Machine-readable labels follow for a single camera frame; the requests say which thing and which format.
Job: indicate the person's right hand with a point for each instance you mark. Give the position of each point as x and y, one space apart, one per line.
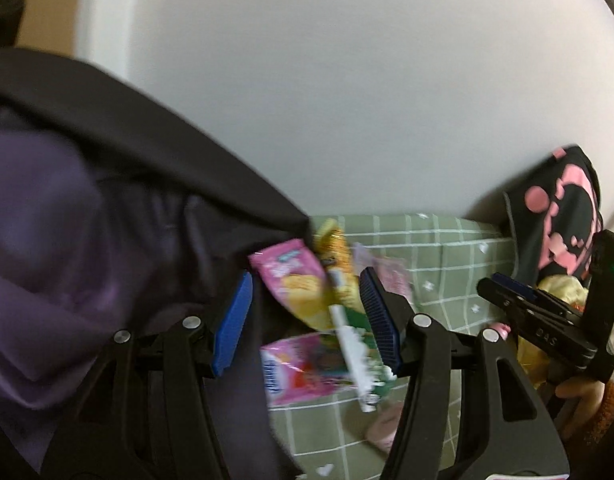
582 400

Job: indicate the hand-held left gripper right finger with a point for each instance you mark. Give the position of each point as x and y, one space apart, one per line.
382 330

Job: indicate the purple cloth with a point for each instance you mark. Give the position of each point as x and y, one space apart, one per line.
47 240

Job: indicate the person's right forearm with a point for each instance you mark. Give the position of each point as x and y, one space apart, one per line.
609 410

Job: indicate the black pink-print pillow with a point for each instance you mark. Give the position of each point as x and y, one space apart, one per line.
562 210

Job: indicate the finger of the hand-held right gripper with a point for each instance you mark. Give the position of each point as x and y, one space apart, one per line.
507 302
517 285

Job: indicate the pale pink paper wrapper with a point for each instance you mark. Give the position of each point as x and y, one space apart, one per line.
392 270

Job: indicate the yellow-green plastic bag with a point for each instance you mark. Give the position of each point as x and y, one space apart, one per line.
532 360

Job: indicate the green checkered tablecloth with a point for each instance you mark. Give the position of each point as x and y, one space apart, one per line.
447 280

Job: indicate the yellow wrapper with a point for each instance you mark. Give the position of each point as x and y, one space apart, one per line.
337 250

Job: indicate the pink cylindrical jar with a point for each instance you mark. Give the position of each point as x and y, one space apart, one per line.
387 430

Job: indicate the pink snack wrapper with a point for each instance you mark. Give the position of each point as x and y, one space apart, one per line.
292 285
307 370

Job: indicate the black jacket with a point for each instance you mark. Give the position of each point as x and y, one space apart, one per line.
112 125

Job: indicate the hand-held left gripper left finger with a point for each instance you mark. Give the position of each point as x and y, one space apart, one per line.
232 325

